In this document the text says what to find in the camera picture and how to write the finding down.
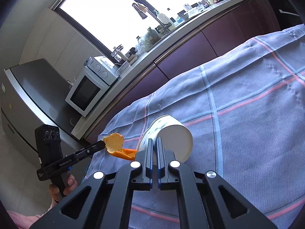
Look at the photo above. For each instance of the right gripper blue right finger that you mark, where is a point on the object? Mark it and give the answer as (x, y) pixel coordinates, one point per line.
(160, 162)

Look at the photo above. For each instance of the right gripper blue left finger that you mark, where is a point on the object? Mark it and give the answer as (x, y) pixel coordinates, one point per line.
(149, 164)

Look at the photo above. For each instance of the white blue-dotted paper cup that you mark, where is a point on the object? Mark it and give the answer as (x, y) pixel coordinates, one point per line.
(174, 136)

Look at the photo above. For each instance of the orange peel piece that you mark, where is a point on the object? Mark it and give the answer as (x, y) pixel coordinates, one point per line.
(113, 142)

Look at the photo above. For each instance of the pink sleeve left forearm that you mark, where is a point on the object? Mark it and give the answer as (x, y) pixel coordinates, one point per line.
(23, 222)

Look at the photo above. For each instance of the white kitchen countertop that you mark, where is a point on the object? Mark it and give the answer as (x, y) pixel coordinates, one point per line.
(149, 61)

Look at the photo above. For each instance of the large kitchen window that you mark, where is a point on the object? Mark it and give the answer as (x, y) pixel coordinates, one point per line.
(110, 23)

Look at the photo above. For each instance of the person's left hand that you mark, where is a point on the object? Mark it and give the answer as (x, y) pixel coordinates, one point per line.
(54, 191)

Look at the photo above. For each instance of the grey refrigerator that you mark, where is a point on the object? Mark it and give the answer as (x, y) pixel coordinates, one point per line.
(33, 94)

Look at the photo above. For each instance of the white microwave oven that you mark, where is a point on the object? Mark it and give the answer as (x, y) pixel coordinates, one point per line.
(97, 76)

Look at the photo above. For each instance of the purple checked tablecloth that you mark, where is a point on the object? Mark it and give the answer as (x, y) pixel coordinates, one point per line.
(245, 111)

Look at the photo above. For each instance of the white dish soap bottle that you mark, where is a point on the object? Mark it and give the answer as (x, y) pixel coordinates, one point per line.
(166, 20)

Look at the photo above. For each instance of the steel sink faucet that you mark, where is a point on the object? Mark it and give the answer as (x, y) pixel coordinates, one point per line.
(142, 10)

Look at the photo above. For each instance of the maroon base cabinets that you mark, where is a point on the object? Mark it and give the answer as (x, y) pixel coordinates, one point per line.
(246, 20)

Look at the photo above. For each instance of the black built-in oven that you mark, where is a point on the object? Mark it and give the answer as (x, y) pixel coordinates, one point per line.
(285, 13)

